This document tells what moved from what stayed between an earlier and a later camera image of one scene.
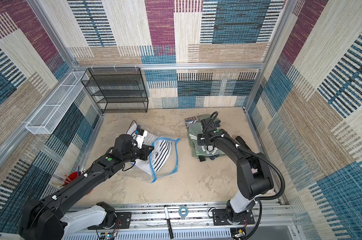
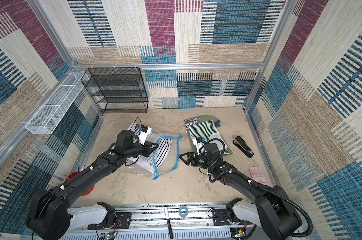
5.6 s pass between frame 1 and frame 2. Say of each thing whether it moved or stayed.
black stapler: stayed
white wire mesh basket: stayed
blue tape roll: stayed
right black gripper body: moved
